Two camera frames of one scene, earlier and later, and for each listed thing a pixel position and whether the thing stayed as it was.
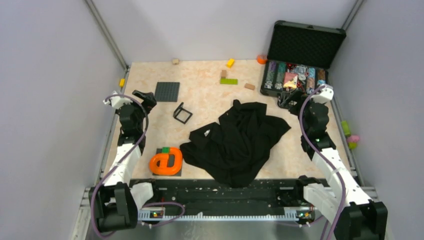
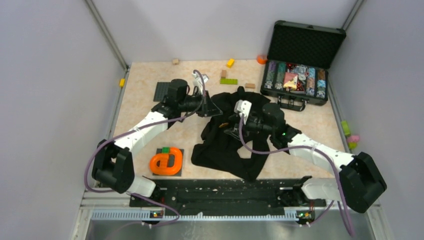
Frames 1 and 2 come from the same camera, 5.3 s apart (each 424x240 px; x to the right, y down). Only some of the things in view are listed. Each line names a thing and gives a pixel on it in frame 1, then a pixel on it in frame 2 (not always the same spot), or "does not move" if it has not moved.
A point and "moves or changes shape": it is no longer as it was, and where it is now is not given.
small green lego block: x=165 y=150 does not move
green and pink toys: x=352 y=139 does not move
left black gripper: x=149 y=101 -> x=209 y=109
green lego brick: x=228 y=81 does not move
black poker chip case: x=299 y=57 does not move
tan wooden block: x=249 y=86 does not move
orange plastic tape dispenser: x=163 y=170 does not move
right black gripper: x=298 y=96 -> x=234 y=131
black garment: x=230 y=148 moves or changes shape
